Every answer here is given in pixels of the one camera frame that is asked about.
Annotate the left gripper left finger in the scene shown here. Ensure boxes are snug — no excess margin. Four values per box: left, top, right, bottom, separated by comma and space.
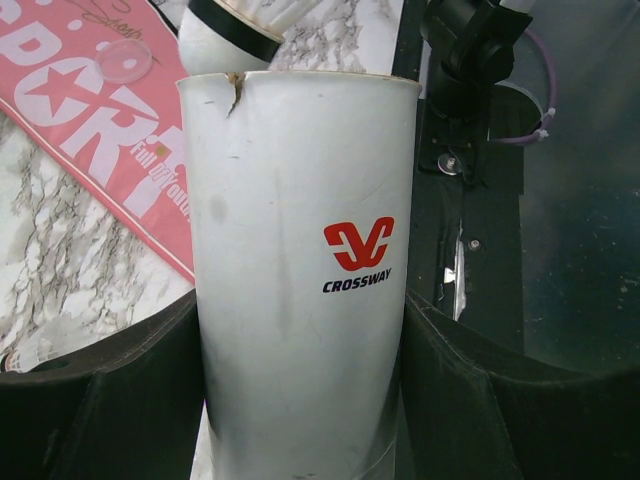
1, 292, 204, 479

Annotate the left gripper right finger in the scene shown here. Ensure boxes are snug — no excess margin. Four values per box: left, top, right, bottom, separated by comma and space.
401, 291, 639, 479

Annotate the white shuttlecock tube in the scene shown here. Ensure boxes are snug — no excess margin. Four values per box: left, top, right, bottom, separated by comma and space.
177, 71, 421, 479

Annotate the clear plastic tube lid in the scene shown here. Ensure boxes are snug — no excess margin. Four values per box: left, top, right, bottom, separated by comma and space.
95, 39, 153, 84

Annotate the white shuttlecock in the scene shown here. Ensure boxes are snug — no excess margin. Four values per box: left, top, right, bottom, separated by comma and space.
1, 349, 39, 373
178, 0, 318, 76

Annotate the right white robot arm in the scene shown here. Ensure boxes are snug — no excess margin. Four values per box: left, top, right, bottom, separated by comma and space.
420, 0, 535, 121

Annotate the pink racket bag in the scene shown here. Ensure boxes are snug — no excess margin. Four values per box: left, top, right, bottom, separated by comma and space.
1, 1, 194, 279

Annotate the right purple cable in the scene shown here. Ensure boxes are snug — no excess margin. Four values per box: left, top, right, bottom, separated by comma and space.
489, 24, 559, 147

